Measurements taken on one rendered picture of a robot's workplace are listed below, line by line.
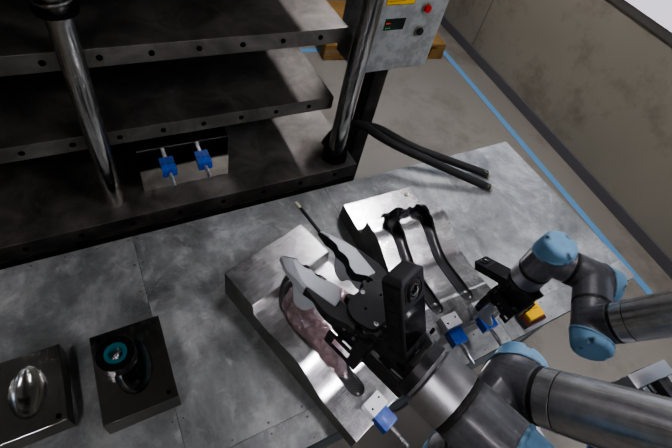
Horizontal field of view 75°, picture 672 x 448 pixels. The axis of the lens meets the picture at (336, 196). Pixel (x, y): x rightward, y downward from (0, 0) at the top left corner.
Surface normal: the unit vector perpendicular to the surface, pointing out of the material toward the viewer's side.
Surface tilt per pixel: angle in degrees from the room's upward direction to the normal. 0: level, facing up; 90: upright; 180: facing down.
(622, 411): 52
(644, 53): 90
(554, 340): 0
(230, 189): 0
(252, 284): 0
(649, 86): 90
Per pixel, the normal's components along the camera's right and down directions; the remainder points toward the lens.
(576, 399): -0.65, -0.61
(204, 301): 0.18, -0.64
